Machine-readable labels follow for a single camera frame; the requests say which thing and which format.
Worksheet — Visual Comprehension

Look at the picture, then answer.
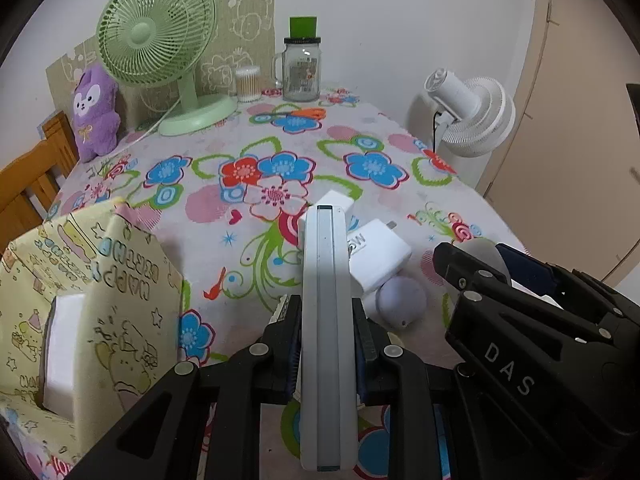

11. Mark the lavender round device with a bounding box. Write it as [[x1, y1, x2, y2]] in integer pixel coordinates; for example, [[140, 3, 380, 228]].
[[375, 275, 426, 330]]

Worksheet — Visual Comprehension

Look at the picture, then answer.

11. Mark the white power bank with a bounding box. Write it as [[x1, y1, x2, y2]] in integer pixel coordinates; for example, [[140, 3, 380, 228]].
[[299, 205, 358, 471]]

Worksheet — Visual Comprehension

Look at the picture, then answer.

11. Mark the white 45W charger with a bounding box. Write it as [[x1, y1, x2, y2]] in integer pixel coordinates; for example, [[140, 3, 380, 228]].
[[347, 219, 412, 298]]

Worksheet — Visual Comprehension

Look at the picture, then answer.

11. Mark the white cube charger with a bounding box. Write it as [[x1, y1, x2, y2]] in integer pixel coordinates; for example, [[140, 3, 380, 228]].
[[297, 190, 355, 249]]

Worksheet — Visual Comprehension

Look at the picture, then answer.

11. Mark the yellow cartoon fabric storage box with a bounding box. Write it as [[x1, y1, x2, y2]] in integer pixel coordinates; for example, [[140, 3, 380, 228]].
[[1, 198, 182, 474]]

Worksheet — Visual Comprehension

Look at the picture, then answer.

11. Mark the white clip fan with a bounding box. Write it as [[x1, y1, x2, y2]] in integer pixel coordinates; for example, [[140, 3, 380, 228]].
[[424, 68, 516, 158]]

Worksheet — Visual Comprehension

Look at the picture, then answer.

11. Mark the floral tablecloth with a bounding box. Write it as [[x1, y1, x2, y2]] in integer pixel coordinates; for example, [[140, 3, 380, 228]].
[[0, 86, 532, 480]]

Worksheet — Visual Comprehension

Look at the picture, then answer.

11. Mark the glass mason jar mug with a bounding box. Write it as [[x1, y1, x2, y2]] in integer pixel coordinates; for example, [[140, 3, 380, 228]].
[[271, 16, 321, 103]]

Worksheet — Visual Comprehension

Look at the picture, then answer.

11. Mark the wooden chair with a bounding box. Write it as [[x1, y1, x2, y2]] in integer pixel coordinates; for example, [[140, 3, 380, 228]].
[[0, 112, 79, 252]]

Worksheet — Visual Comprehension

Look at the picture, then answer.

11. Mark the cotton swab container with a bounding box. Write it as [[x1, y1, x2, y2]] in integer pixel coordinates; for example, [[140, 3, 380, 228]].
[[234, 65, 262, 103]]

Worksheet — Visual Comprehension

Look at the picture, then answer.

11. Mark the purple plush toy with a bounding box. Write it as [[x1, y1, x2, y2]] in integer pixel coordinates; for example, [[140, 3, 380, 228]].
[[73, 62, 120, 162]]

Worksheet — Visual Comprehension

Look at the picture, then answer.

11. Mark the beige cartoon board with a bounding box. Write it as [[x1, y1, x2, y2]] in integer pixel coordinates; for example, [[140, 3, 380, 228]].
[[46, 0, 276, 130]]

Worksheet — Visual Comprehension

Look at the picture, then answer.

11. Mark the green desk fan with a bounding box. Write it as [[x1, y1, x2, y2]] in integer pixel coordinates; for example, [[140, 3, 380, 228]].
[[96, 0, 238, 136]]

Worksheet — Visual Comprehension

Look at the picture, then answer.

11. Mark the white fan power cord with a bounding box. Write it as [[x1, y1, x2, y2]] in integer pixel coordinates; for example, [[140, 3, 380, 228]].
[[86, 96, 184, 176]]

